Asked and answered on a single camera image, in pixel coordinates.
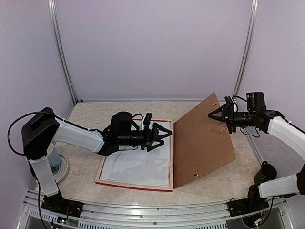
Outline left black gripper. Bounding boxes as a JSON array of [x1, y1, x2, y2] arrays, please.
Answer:
[[118, 123, 173, 152]]

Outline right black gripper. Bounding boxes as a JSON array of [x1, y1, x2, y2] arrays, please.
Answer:
[[209, 104, 256, 134]]

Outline brown backing board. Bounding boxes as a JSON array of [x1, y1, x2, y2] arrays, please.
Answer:
[[173, 93, 236, 188]]

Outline white photo paper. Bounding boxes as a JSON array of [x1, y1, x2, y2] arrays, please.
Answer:
[[100, 120, 172, 187]]

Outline wooden red photo frame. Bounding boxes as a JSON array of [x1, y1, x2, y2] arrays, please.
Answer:
[[94, 118, 175, 193]]

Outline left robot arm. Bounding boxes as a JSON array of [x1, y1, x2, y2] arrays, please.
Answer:
[[21, 107, 173, 216]]

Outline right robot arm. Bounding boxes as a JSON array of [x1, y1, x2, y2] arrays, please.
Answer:
[[207, 92, 305, 216]]

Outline white round plate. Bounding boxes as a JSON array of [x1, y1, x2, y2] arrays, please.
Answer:
[[50, 154, 70, 184]]

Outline light blue cup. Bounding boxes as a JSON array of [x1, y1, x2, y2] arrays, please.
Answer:
[[47, 143, 61, 167]]

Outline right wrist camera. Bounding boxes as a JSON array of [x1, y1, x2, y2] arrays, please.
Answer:
[[224, 96, 239, 112]]

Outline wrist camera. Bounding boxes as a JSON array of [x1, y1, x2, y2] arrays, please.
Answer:
[[140, 113, 153, 130], [224, 96, 239, 112]]

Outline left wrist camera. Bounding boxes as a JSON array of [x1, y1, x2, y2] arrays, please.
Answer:
[[140, 113, 153, 130]]

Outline right aluminium post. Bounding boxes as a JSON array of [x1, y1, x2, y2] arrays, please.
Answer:
[[232, 0, 259, 96]]

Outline aluminium post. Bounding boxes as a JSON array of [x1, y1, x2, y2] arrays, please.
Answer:
[[232, 0, 259, 96], [48, 0, 78, 105]]

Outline aluminium front rail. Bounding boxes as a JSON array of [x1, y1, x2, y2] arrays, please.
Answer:
[[16, 190, 294, 229]]

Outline left aluminium post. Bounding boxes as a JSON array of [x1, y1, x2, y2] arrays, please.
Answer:
[[48, 0, 78, 105]]

